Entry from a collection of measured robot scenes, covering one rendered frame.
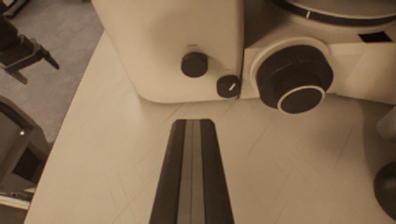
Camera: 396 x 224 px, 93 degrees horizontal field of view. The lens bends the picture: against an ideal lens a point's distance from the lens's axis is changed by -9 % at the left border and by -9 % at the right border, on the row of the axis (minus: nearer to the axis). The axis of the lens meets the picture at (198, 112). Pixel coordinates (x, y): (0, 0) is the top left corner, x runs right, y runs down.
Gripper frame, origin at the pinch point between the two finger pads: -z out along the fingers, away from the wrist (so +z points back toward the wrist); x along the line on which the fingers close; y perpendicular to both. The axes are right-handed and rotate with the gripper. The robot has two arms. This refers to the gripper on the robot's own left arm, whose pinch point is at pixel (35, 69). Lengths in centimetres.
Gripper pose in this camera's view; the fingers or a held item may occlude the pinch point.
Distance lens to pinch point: 74.9
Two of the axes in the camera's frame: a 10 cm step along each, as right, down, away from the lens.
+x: 9.1, -4.0, 0.9
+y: -3.8, -7.7, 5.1
